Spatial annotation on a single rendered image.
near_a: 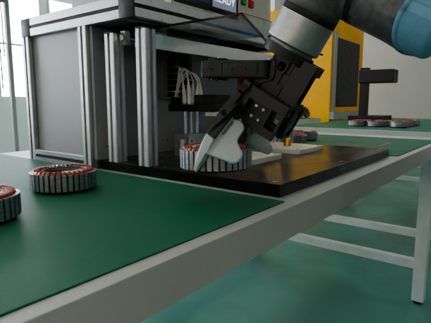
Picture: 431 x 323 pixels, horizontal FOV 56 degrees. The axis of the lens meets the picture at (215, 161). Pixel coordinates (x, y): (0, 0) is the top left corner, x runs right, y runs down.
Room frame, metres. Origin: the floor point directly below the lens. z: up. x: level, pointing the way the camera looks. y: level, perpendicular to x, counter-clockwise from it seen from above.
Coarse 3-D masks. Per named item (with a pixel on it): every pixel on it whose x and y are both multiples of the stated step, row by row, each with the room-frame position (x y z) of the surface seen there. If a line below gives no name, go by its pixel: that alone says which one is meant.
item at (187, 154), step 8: (192, 144) 0.64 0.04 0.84; (200, 144) 0.64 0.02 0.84; (240, 144) 0.63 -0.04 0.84; (184, 152) 0.59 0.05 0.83; (192, 152) 0.58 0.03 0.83; (248, 152) 0.59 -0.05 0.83; (184, 160) 0.59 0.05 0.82; (192, 160) 0.58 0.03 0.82; (208, 160) 0.57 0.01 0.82; (216, 160) 0.57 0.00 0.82; (240, 160) 0.58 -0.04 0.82; (248, 160) 0.59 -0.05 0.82; (184, 168) 0.59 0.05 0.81; (192, 168) 0.58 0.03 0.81; (208, 168) 0.57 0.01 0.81; (216, 168) 0.57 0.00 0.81; (224, 168) 0.57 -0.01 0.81; (232, 168) 0.57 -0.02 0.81; (240, 168) 0.58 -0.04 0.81
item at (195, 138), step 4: (176, 136) 1.00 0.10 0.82; (180, 136) 1.00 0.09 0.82; (184, 136) 0.99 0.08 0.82; (188, 136) 0.98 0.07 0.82; (192, 136) 0.99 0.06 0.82; (196, 136) 1.00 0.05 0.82; (200, 136) 1.01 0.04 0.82; (204, 136) 1.02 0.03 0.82; (176, 140) 1.00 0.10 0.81; (188, 140) 0.98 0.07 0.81; (192, 140) 0.99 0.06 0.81; (196, 140) 1.00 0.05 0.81; (200, 140) 1.01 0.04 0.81; (176, 144) 1.00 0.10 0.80; (188, 144) 0.98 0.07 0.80; (176, 148) 1.00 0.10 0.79; (176, 152) 1.00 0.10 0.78
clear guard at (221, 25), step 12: (168, 24) 0.88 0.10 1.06; (180, 24) 0.86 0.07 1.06; (192, 24) 0.86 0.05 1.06; (204, 24) 0.86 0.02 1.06; (216, 24) 0.86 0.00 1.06; (228, 24) 0.86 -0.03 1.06; (240, 24) 0.86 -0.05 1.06; (252, 24) 0.75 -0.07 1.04; (264, 24) 0.80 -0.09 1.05; (180, 36) 1.00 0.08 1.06; (192, 36) 1.00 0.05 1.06; (204, 36) 1.00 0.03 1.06; (216, 36) 1.00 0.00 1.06; (228, 36) 1.00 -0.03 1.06; (240, 36) 1.00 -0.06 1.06; (252, 36) 1.00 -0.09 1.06; (264, 36) 0.74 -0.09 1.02
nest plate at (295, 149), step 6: (276, 144) 1.16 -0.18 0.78; (282, 144) 1.16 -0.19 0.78; (294, 144) 1.16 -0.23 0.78; (300, 144) 1.16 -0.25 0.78; (306, 144) 1.16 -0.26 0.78; (252, 150) 1.11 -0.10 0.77; (276, 150) 1.06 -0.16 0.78; (282, 150) 1.05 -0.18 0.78; (288, 150) 1.04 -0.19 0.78; (294, 150) 1.03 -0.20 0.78; (300, 150) 1.02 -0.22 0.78; (306, 150) 1.05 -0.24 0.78; (312, 150) 1.08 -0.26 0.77; (318, 150) 1.11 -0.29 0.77
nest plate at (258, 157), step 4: (252, 152) 0.98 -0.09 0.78; (256, 152) 0.98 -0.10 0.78; (260, 152) 0.98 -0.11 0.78; (252, 156) 0.90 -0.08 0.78; (256, 156) 0.90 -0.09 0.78; (260, 156) 0.90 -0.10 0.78; (264, 156) 0.90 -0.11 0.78; (268, 156) 0.90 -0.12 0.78; (272, 156) 0.91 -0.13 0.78; (276, 156) 0.93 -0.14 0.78; (280, 156) 0.94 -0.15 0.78; (252, 160) 0.84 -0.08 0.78; (256, 160) 0.86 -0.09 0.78; (260, 160) 0.87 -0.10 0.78; (264, 160) 0.88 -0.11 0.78; (268, 160) 0.90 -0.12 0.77; (272, 160) 0.91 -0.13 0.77; (252, 164) 0.84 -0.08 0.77; (256, 164) 0.86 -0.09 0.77
